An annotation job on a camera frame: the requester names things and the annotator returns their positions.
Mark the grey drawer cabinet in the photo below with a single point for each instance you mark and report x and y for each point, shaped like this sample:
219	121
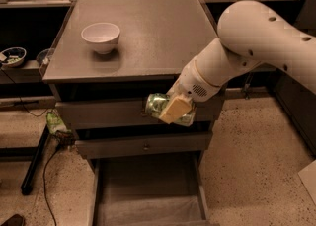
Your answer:
157	39

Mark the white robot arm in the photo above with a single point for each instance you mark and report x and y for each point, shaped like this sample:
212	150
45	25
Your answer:
249	34

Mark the top grey drawer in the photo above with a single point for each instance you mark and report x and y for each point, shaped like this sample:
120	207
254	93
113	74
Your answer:
105	113

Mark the crushed green can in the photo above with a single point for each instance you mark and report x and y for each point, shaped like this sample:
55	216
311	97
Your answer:
158	102

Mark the black metal leg bar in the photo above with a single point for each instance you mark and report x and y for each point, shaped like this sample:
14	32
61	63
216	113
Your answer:
26	186

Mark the dark shoe tip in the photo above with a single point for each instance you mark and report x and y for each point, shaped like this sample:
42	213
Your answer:
15	220

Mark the bottom grey open drawer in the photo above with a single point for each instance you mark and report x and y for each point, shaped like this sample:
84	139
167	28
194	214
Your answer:
149	190

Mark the green snack bag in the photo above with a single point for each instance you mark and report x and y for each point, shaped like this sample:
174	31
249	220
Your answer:
56	126

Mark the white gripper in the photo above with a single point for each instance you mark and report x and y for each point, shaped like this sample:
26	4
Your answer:
194	81

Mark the middle grey drawer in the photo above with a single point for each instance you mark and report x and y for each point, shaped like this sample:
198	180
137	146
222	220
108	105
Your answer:
143	145

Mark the small clear glass bowl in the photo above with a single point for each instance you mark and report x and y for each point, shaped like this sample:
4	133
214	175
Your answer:
45	56

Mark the white ceramic bowl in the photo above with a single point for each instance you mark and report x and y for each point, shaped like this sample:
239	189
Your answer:
101	37

